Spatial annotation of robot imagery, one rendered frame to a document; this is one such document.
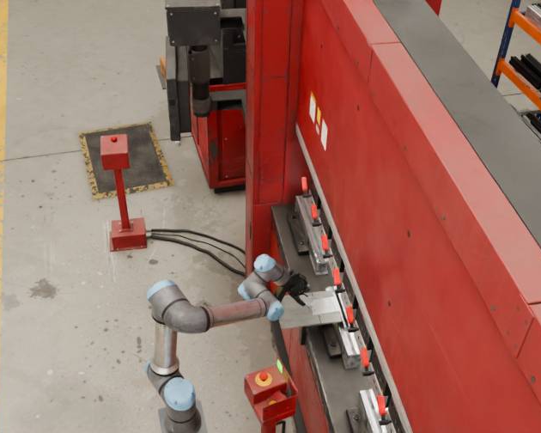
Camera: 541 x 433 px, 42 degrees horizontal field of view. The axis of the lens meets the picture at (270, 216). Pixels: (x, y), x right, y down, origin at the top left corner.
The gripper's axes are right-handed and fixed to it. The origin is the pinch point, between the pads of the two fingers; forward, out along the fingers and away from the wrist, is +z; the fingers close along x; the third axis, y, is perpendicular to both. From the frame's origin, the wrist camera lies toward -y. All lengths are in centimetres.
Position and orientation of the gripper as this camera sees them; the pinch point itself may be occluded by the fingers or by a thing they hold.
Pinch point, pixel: (306, 301)
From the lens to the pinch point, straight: 302.9
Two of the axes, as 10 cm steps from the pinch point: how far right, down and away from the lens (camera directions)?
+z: 6.0, 5.0, 6.3
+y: 7.7, -5.7, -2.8
